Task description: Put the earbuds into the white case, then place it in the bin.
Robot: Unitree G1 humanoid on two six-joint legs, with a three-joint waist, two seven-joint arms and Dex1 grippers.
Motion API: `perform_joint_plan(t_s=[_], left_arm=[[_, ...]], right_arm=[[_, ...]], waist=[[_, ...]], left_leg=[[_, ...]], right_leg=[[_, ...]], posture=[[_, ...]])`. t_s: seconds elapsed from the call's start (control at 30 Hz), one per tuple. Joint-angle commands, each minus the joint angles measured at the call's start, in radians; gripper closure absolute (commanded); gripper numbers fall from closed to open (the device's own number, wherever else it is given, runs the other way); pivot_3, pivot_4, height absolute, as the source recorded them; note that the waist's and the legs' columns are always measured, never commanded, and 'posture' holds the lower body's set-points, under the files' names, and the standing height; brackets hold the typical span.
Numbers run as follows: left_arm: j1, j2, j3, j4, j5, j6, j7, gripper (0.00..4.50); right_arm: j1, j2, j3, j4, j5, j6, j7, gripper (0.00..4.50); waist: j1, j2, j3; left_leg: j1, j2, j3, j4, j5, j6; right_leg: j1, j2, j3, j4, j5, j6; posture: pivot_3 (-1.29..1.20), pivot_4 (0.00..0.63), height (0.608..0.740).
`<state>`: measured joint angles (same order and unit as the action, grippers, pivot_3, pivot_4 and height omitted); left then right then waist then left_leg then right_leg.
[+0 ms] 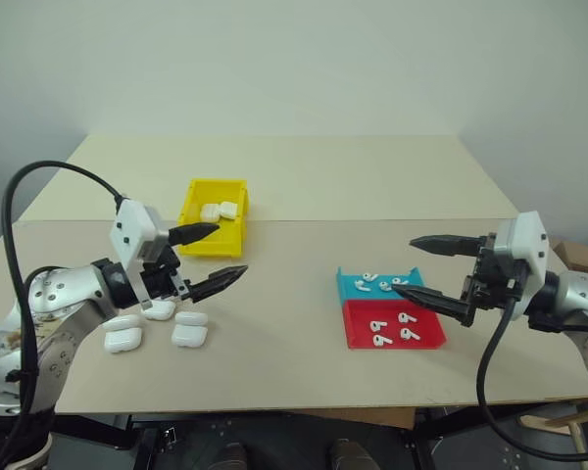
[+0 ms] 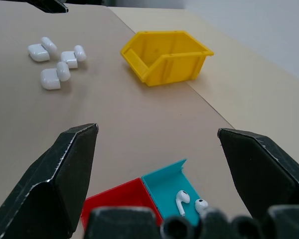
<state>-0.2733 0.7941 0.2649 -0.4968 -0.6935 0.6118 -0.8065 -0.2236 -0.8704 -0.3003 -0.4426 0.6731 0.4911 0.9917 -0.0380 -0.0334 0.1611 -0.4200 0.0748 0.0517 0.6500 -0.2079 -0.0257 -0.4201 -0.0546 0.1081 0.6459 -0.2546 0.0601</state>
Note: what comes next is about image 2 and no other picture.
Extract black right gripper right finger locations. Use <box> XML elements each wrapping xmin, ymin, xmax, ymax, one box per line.
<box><xmin>217</xmin><ymin>127</ymin><xmax>299</xmax><ymax>221</ymax></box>

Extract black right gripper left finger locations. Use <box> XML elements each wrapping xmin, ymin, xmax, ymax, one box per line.
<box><xmin>0</xmin><ymin>123</ymin><xmax>99</xmax><ymax>239</ymax></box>

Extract white earbud case bottom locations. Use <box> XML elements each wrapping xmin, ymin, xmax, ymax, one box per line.
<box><xmin>40</xmin><ymin>61</ymin><xmax>71</xmax><ymax>91</ymax></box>

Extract white earbud case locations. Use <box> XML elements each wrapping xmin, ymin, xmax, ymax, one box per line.
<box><xmin>27</xmin><ymin>36</ymin><xmax>58</xmax><ymax>62</ymax></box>
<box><xmin>40</xmin><ymin>61</ymin><xmax>71</xmax><ymax>91</ymax></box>
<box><xmin>60</xmin><ymin>45</ymin><xmax>87</xmax><ymax>69</ymax></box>

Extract yellow plastic bin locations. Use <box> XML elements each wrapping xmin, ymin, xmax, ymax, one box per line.
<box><xmin>120</xmin><ymin>30</ymin><xmax>215</xmax><ymax>87</ymax></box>

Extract white earbud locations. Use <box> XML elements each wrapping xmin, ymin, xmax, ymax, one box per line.
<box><xmin>194</xmin><ymin>198</ymin><xmax>209</xmax><ymax>215</ymax></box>
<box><xmin>175</xmin><ymin>190</ymin><xmax>191</xmax><ymax>217</ymax></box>

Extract red plastic tray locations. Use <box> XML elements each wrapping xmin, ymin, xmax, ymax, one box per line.
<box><xmin>80</xmin><ymin>177</ymin><xmax>163</xmax><ymax>231</ymax></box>

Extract teal plastic tray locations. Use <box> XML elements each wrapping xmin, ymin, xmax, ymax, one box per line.
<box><xmin>141</xmin><ymin>159</ymin><xmax>210</xmax><ymax>227</ymax></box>

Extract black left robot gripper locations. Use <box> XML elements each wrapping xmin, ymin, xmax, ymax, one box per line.
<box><xmin>24</xmin><ymin>0</ymin><xmax>69</xmax><ymax>13</ymax></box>

